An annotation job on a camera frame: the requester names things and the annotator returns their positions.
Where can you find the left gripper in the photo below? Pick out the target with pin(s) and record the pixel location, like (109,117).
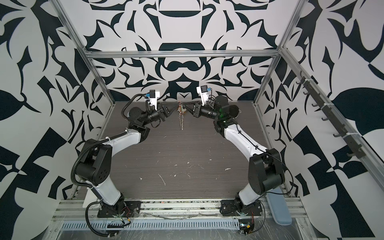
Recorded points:
(160,114)

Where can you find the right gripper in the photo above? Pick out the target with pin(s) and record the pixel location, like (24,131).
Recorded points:
(199,112)

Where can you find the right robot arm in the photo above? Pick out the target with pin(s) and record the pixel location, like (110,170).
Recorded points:
(265,172)

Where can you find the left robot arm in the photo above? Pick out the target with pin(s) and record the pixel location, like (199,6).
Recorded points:
(92,168)

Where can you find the pink plush doll black hair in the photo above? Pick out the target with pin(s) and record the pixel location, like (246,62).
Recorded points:
(234,111)

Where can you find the blue grey pad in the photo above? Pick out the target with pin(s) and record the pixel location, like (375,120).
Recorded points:
(278,207)

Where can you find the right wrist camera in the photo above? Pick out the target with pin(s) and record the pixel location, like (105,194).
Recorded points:
(203,92)

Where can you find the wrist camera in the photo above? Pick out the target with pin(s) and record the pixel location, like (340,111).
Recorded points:
(152,100)
(203,92)

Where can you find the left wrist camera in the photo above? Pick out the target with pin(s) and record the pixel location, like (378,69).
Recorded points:
(152,100)

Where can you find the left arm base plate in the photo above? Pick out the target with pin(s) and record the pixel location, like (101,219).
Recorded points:
(126,209)

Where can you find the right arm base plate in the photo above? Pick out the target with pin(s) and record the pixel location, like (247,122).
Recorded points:
(235,207)

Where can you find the black wall hook rail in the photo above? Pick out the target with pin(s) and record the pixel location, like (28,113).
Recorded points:
(333,115)

